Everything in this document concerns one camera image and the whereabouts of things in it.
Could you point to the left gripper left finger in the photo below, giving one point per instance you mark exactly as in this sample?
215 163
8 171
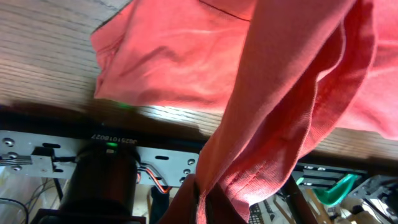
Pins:
183 208

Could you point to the red t-shirt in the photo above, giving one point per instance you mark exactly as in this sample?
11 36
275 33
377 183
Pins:
284 73

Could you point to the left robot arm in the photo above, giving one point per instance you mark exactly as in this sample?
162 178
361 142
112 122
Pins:
102 191

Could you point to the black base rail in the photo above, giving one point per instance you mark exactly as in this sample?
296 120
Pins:
41 155

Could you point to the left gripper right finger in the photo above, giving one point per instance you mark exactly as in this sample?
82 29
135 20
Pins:
219 209

